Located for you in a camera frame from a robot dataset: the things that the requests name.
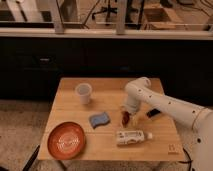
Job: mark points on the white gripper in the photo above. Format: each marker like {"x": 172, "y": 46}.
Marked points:
{"x": 132, "y": 106}

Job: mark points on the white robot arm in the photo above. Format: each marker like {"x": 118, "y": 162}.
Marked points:
{"x": 196, "y": 117}

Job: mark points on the white ceramic cup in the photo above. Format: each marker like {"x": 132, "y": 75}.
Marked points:
{"x": 84, "y": 91}

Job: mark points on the black rectangular block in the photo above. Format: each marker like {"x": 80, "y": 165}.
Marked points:
{"x": 152, "y": 113}

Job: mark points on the white tube bottle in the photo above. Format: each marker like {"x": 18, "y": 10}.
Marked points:
{"x": 132, "y": 137}

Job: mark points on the blue sponge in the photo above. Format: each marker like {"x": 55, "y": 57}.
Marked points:
{"x": 99, "y": 119}

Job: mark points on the wooden table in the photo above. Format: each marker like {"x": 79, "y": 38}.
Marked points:
{"x": 108, "y": 96}

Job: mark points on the cardboard box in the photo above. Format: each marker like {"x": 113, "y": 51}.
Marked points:
{"x": 157, "y": 17}

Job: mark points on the black office chair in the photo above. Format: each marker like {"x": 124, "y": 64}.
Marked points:
{"x": 107, "y": 10}

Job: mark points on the dark cabinet counter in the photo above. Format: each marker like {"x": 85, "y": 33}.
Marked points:
{"x": 32, "y": 62}

